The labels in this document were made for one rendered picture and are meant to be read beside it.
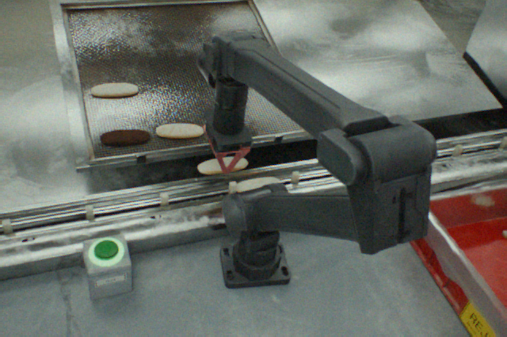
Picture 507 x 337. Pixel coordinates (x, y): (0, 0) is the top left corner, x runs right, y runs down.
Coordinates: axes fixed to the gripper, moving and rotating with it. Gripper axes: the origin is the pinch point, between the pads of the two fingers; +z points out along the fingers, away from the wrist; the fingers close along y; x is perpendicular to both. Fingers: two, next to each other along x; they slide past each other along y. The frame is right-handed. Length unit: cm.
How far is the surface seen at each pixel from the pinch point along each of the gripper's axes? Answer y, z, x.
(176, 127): 15.1, 2.3, 5.6
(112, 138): 14.3, 2.5, 18.8
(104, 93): 27.2, 0.4, 18.5
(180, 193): 1.4, 8.2, 7.9
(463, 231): -20, 11, -47
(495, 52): 20, -5, -80
